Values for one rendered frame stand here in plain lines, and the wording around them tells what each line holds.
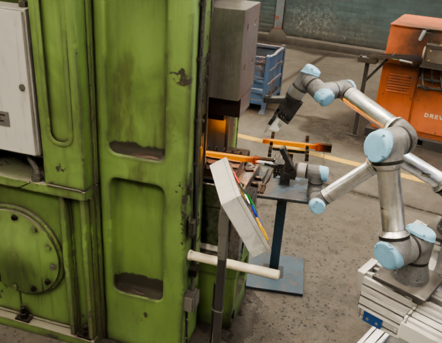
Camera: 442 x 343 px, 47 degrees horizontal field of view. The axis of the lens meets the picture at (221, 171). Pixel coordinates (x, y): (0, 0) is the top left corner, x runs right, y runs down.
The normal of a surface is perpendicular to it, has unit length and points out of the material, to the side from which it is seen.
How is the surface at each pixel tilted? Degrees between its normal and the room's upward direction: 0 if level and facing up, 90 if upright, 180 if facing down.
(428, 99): 90
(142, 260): 90
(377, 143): 83
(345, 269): 0
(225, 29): 90
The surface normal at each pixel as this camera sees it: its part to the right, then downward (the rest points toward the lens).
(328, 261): 0.06, -0.90
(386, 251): -0.81, 0.32
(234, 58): -0.29, 0.40
